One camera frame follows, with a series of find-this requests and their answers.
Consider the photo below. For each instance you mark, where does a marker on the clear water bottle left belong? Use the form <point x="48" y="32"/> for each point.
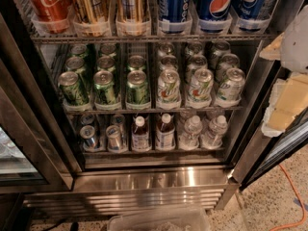
<point x="189" y="137"/>

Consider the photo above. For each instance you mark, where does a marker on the green can front middle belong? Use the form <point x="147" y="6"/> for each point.
<point x="104" y="87"/>

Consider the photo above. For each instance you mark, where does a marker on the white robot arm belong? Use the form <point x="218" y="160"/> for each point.
<point x="294" y="47"/>

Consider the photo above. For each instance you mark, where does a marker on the silver can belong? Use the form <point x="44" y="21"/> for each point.
<point x="114" y="137"/>
<point x="89" y="136"/>

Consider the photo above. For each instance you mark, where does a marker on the green can second row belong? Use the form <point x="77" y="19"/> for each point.
<point x="136" y="62"/>
<point x="106" y="63"/>
<point x="79" y="66"/>

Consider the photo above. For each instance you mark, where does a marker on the white diet can right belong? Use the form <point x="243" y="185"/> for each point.
<point x="231" y="84"/>

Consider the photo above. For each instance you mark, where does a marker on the gold orange soda can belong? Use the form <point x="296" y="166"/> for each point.
<point x="132" y="11"/>

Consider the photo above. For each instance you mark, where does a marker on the clear water bottle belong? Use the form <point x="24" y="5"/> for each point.
<point x="212" y="138"/>
<point x="189" y="137"/>

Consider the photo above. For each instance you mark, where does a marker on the green can second row left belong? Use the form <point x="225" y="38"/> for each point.
<point x="79" y="66"/>

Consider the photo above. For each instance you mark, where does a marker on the green can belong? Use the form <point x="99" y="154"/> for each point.
<point x="137" y="88"/>
<point x="104" y="87"/>
<point x="73" y="89"/>

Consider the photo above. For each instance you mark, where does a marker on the stainless steel fridge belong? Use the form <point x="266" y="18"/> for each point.
<point x="66" y="181"/>

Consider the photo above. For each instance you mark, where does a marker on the silver can bottom left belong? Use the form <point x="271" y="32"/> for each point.
<point x="89" y="136"/>

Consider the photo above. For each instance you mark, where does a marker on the gold can left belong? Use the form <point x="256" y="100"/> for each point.
<point x="91" y="11"/>

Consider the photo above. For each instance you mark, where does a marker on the blue Pepsi can left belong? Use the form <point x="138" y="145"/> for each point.
<point x="173" y="11"/>

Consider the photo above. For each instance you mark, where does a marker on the green can second row middle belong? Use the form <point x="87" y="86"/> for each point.
<point x="106" y="63"/>

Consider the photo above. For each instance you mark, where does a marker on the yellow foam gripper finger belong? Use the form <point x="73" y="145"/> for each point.
<point x="288" y="98"/>
<point x="272" y="51"/>

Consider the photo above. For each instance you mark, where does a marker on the green can second row right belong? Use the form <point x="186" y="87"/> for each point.
<point x="136" y="62"/>

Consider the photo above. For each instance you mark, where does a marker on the white can second row middle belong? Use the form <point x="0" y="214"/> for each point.
<point x="194" y="63"/>

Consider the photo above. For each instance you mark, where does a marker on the green can front left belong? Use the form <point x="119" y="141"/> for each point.
<point x="73" y="89"/>

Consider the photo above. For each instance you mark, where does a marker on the clear water bottle right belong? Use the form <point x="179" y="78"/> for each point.
<point x="212" y="138"/>

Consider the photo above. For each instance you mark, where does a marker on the green can front right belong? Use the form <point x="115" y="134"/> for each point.
<point x="137" y="88"/>

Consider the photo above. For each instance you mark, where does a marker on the red Coca-Cola can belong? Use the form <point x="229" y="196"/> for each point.
<point x="50" y="10"/>

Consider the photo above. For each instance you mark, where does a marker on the clear plastic bin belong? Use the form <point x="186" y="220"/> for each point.
<point x="171" y="218"/>

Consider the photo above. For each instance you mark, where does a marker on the white diet can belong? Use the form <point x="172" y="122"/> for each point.
<point x="231" y="84"/>
<point x="168" y="86"/>
<point x="201" y="85"/>

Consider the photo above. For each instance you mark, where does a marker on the brown tea bottle left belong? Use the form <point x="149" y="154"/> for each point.
<point x="140" y="135"/>

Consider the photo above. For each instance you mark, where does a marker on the white diet can left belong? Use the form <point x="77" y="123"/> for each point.
<point x="168" y="86"/>

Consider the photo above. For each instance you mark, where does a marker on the brown tea bottle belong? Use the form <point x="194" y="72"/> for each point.
<point x="165" y="129"/>
<point x="140" y="135"/>

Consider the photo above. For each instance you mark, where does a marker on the white diet can middle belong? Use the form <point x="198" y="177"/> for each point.
<point x="201" y="85"/>

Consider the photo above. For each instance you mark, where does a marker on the blue Pepsi can middle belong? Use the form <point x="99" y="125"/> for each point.
<point x="214" y="10"/>

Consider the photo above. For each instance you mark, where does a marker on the brown tea bottle right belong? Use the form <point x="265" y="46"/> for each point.
<point x="165" y="129"/>

